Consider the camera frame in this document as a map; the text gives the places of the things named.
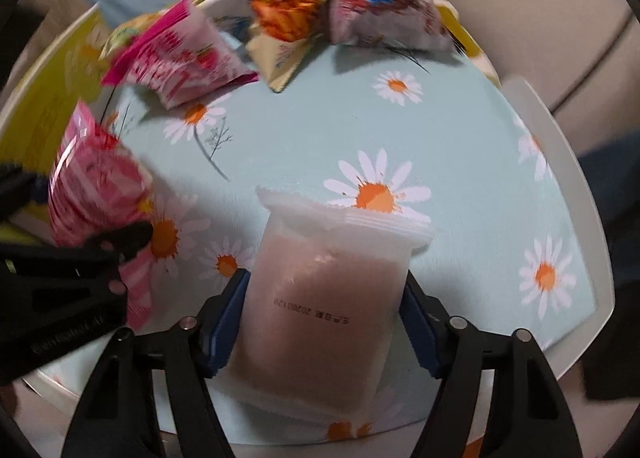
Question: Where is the red blue snack packet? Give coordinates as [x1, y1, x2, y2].
[327, 0, 463, 56]

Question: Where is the yellow cardboard box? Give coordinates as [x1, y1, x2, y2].
[0, 3, 118, 239]

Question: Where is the magenta snack packet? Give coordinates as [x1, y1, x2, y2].
[102, 0, 261, 109]

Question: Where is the daisy print tablecloth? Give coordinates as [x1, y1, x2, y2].
[30, 38, 601, 444]

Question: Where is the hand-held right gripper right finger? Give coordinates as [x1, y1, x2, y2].
[399, 272, 576, 458]

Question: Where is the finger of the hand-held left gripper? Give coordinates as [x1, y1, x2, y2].
[0, 163, 51, 219]
[85, 220, 154, 265]

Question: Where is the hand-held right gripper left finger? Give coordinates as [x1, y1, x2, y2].
[75, 269, 252, 458]

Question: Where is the white triangular snack packet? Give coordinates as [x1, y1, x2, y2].
[245, 0, 331, 94]

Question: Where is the pink striped snack packet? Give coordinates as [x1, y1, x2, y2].
[47, 100, 156, 331]

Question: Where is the translucent pink snack packet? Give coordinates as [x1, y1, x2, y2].
[212, 185, 433, 426]

